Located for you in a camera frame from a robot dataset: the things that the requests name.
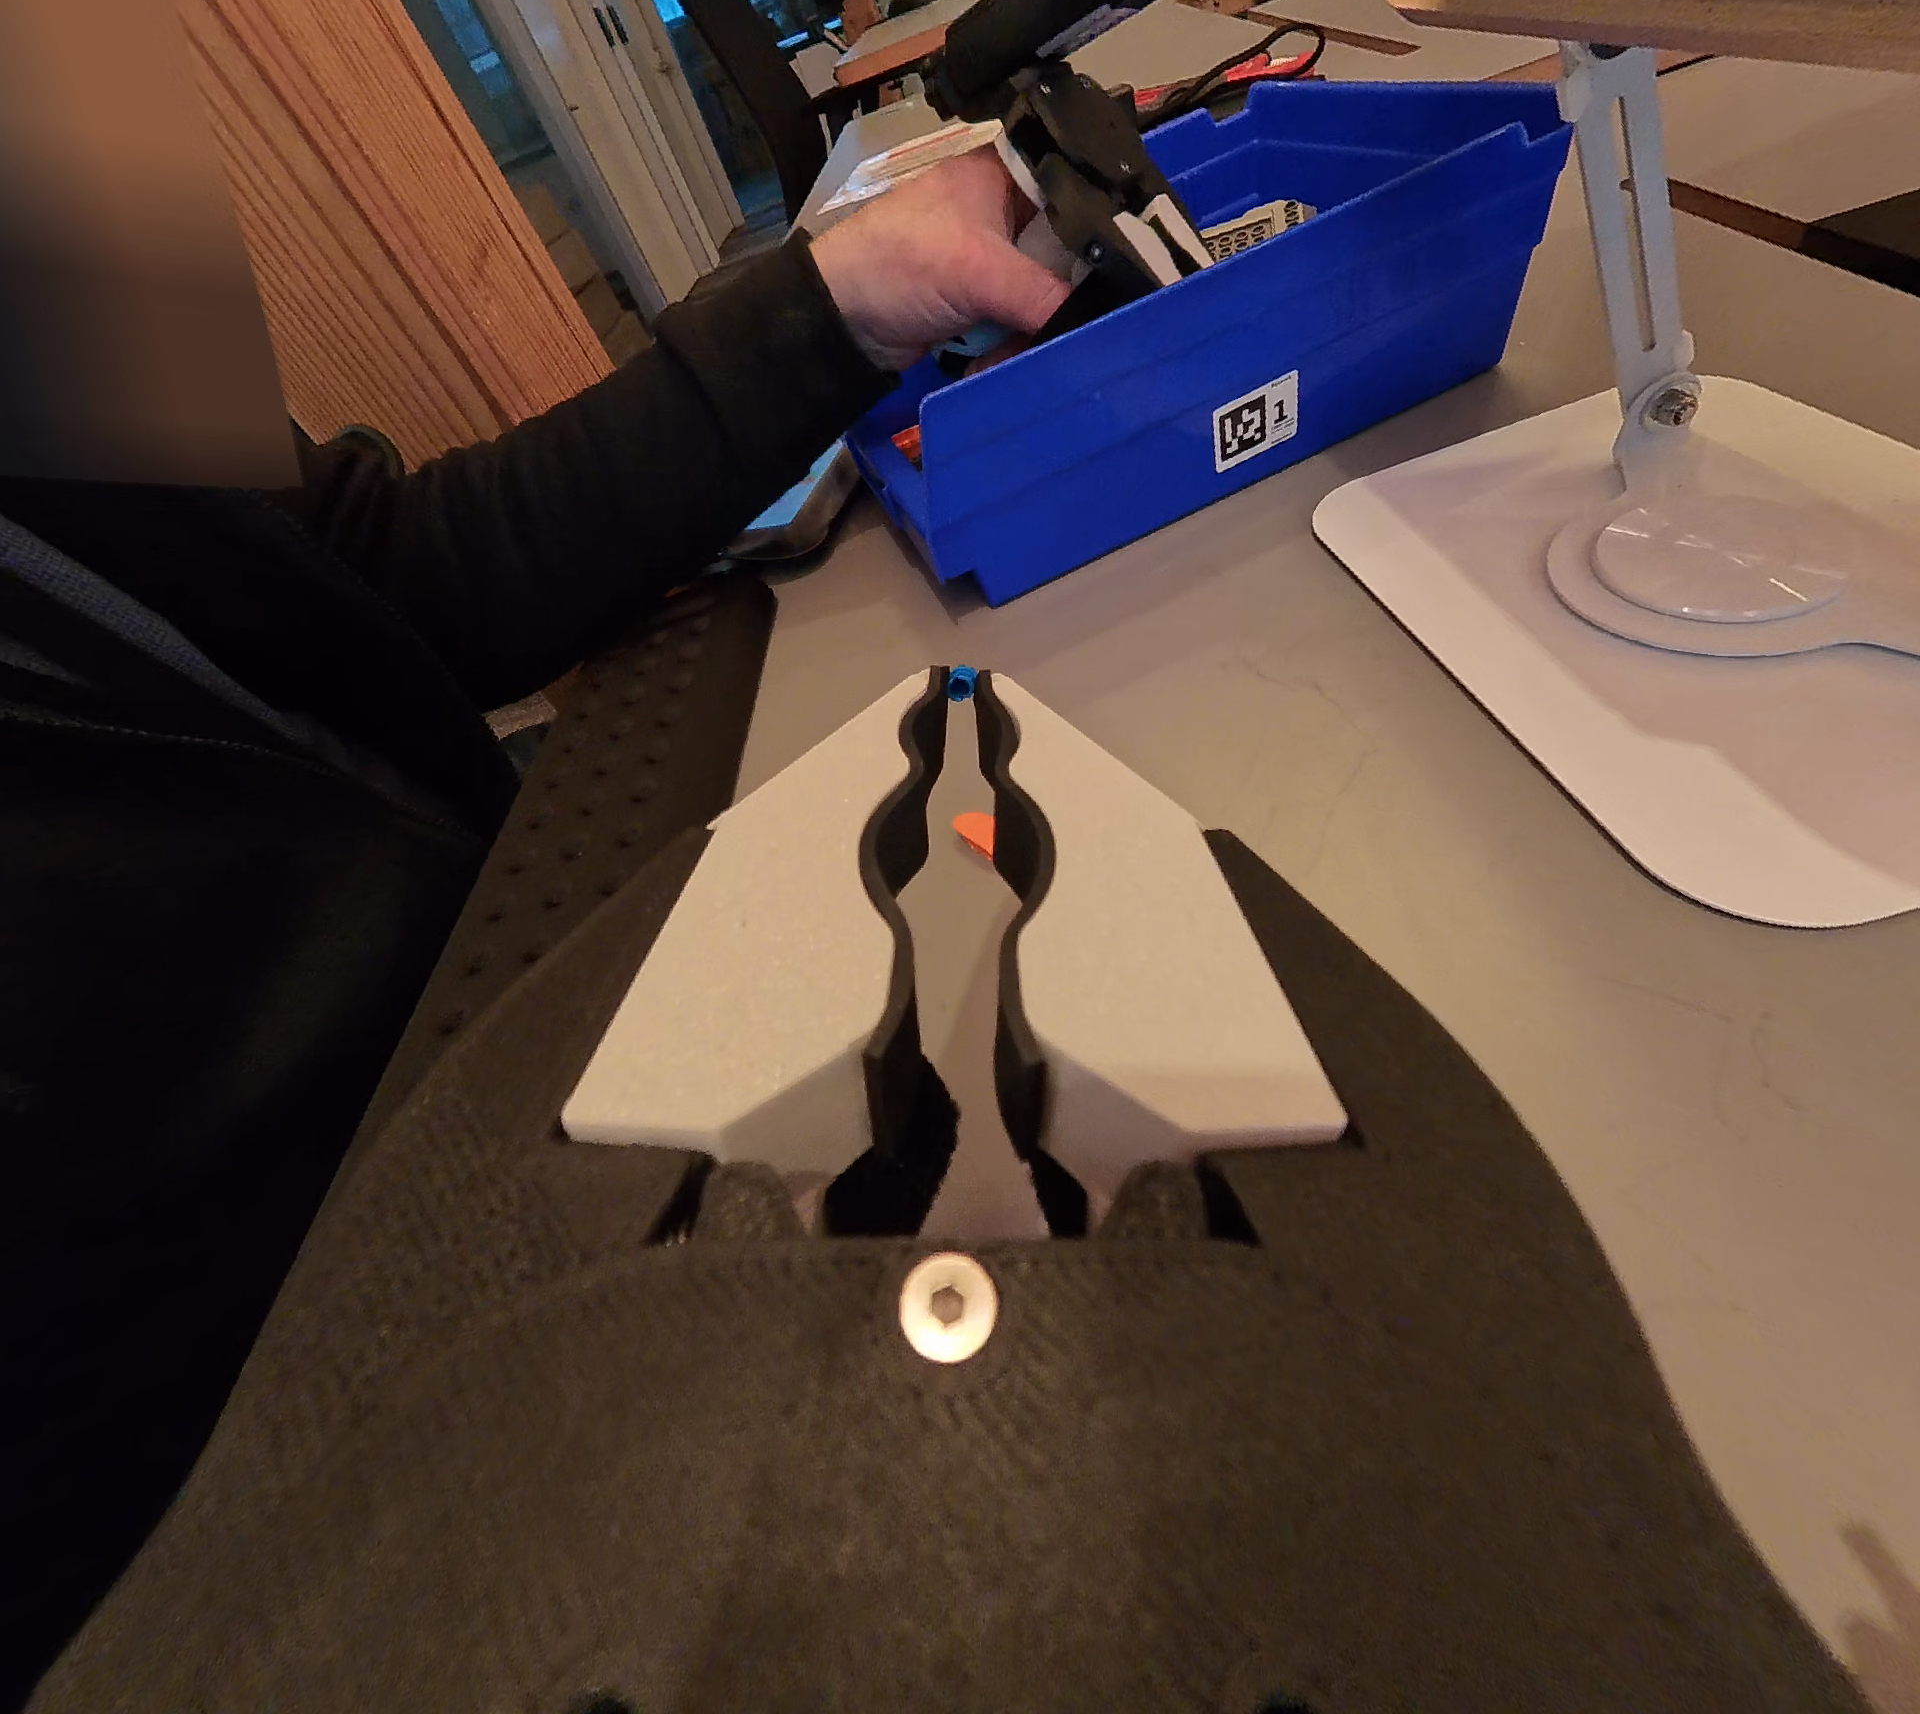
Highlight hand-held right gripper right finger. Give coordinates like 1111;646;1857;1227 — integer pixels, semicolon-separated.
974;670;1351;1235

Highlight large grey building assembly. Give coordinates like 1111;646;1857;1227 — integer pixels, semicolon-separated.
1195;197;1326;264

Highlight person's left hand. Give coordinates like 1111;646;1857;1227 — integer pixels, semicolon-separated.
809;149;1073;375

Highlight white red paper packet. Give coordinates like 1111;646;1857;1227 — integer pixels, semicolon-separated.
816;126;1003;231

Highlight white book stand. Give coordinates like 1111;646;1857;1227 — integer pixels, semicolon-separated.
1311;0;1920;932

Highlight blue plastic bin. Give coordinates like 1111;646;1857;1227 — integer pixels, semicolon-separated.
841;75;1578;609

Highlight oak wooden post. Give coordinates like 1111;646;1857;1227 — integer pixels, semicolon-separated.
107;0;618;463

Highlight black office chair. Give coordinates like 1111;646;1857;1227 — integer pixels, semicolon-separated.
647;0;830;231

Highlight grey wood-edged table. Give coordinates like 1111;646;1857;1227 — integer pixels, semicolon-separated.
828;0;1570;96

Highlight smartphone in leather holder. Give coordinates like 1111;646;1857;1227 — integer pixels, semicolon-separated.
716;437;861;571

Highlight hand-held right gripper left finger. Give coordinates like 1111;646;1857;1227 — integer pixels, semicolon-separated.
557;665;964;1235

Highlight black perforated pad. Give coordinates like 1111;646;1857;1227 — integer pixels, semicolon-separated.
360;574;781;1102

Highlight white framed glass door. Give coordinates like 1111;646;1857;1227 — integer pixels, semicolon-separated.
283;0;744;314

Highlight person's left forearm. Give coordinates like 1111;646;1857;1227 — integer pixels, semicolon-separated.
292;236;902;712

